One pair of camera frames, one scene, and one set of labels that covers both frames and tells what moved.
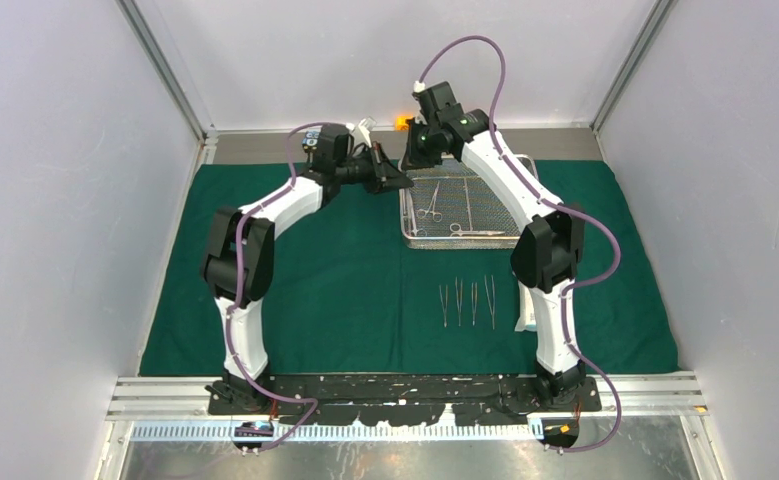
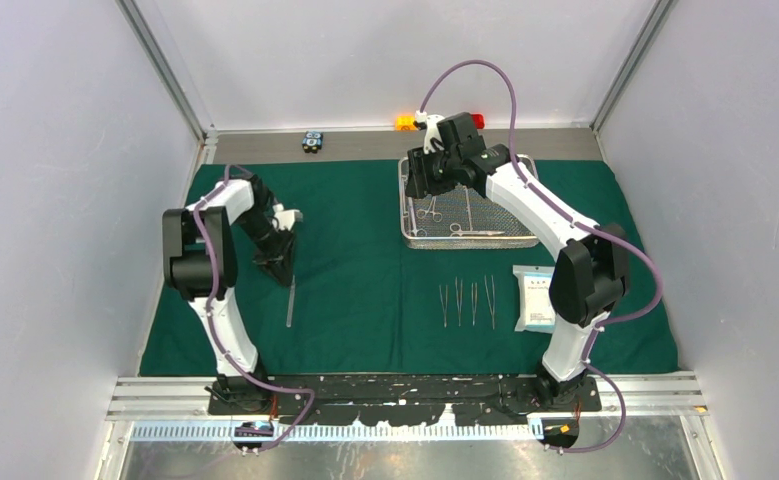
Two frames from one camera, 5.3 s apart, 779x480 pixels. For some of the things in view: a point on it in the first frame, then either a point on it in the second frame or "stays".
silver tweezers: (474, 297) stays
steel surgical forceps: (446, 303) stays
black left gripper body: (357, 170) to (271, 243)
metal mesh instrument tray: (447, 207) stays
